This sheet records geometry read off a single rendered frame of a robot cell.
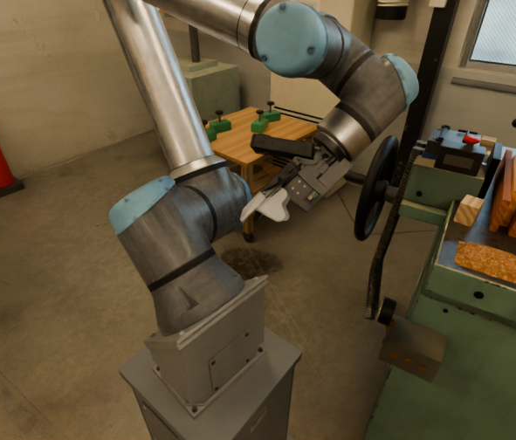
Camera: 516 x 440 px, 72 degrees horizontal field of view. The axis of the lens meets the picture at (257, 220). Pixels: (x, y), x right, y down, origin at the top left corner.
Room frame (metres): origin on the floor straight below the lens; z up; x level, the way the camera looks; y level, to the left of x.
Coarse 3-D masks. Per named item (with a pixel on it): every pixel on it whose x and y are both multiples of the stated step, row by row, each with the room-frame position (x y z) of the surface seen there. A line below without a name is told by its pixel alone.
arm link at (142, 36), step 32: (128, 0) 0.88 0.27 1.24; (128, 32) 0.85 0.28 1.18; (160, 32) 0.87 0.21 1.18; (128, 64) 0.85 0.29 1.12; (160, 64) 0.82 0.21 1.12; (160, 96) 0.79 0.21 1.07; (160, 128) 0.76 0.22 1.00; (192, 128) 0.76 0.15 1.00; (192, 160) 0.72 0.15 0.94; (224, 160) 0.76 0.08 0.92; (224, 192) 0.69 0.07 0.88; (224, 224) 0.64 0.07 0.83
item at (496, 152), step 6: (498, 144) 0.69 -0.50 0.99; (492, 150) 0.67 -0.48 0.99; (498, 150) 0.66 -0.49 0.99; (492, 156) 0.63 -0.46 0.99; (498, 156) 0.63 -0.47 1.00; (492, 162) 0.62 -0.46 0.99; (498, 162) 0.62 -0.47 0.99; (486, 168) 0.65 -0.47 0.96; (492, 168) 0.62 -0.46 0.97; (486, 174) 0.63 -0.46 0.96; (492, 174) 0.62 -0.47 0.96; (486, 180) 0.62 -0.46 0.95; (486, 186) 0.62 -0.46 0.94; (480, 192) 0.62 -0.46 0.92; (486, 192) 0.62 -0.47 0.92
